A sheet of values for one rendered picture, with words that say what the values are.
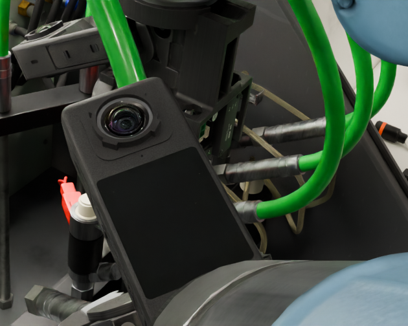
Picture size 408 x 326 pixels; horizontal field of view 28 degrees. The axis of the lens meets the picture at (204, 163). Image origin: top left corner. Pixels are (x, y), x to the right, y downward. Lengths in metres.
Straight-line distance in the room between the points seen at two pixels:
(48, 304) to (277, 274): 0.36
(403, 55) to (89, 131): 0.12
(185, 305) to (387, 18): 0.14
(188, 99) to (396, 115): 0.63
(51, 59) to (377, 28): 0.29
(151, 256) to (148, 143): 0.05
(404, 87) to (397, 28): 0.86
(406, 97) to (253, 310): 1.00
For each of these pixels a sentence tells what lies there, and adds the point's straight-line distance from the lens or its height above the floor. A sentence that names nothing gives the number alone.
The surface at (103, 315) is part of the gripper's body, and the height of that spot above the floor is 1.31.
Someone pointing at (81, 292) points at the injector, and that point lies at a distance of 0.70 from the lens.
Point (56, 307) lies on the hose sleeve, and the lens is 0.53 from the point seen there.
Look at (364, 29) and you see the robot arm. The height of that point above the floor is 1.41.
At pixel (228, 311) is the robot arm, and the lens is 0.18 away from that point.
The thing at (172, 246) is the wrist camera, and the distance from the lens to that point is 0.28.
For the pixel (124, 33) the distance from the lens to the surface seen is 0.37.
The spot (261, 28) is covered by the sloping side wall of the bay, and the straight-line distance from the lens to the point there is 0.86.
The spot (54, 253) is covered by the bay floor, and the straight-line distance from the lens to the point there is 1.02.
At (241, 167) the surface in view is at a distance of 0.74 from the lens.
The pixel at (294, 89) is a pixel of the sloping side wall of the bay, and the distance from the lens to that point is 0.87.
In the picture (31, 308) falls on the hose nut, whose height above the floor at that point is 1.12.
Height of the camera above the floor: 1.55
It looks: 37 degrees down
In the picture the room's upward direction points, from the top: 10 degrees clockwise
